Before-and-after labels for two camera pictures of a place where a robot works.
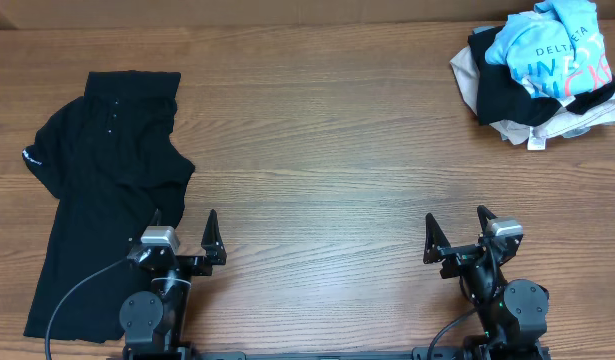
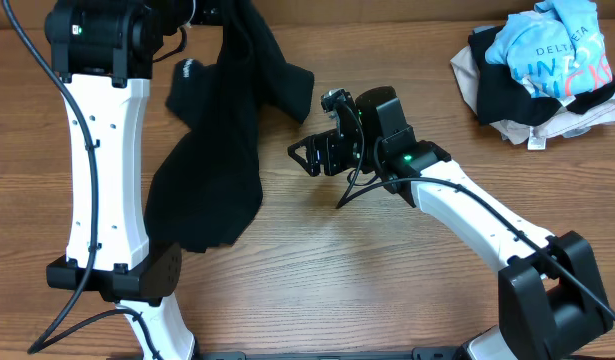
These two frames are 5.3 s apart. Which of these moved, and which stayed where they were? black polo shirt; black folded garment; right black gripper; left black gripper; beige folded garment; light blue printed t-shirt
Moved: black polo shirt; right black gripper; left black gripper
Stayed: black folded garment; beige folded garment; light blue printed t-shirt
